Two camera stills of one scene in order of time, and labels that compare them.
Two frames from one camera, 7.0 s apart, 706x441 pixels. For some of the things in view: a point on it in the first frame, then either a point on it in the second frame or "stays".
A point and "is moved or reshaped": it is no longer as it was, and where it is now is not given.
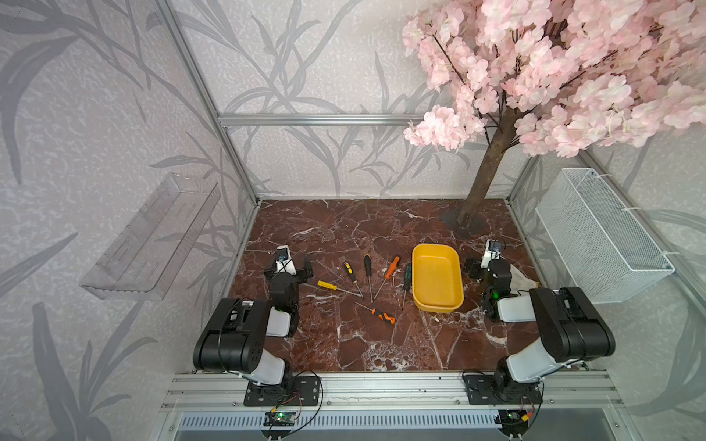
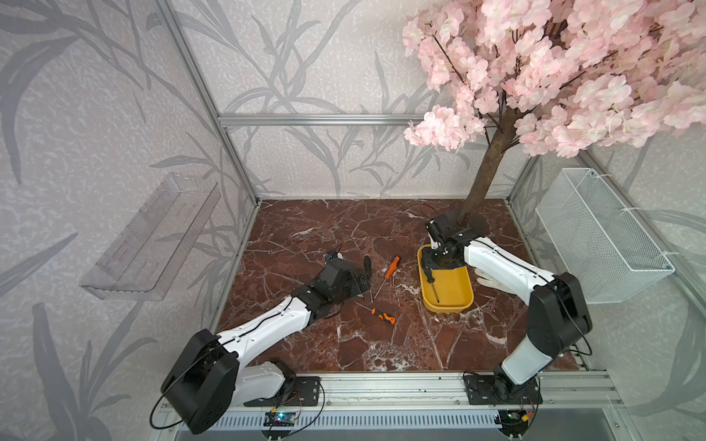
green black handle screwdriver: x=407 y=281 -> x=430 y=279
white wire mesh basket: x=609 y=253 stays
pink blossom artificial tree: x=559 y=75 stays
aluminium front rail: x=391 y=391 stays
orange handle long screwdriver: x=392 y=269 stays
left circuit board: x=279 y=419 stays
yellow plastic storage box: x=437 y=277 is moved or reshaped
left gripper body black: x=299 y=278 -> x=349 y=289
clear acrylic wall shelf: x=145 y=254 stays
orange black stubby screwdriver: x=381 y=315 stays
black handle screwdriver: x=368 y=269 stays
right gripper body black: x=478 y=272 -> x=433 y=258
